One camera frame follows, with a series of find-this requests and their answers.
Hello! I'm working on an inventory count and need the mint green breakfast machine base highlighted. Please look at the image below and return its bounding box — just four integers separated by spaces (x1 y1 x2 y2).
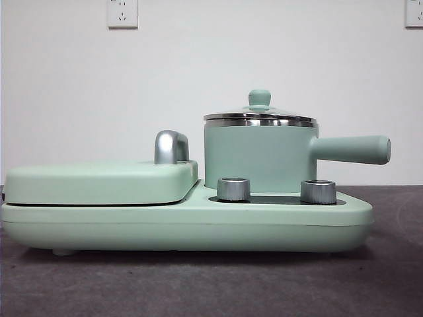
0 178 375 257

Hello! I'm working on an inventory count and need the silver control knob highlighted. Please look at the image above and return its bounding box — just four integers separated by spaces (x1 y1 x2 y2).
216 176 251 201
300 179 338 204

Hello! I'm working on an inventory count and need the glass pot lid green knob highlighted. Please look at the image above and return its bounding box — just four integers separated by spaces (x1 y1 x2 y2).
202 89 318 125

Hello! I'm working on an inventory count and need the mint green handled pot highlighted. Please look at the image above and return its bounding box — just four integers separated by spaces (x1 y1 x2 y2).
202 119 392 194

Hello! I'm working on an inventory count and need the mint green griddle lid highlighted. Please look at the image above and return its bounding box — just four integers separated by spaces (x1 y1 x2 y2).
5 159 200 206

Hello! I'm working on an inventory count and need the silver griddle lid handle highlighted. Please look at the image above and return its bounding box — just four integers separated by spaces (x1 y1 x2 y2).
153 129 190 165

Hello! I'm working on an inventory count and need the white wall socket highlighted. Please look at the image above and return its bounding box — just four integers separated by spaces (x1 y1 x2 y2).
108 0 139 29
404 0 423 29

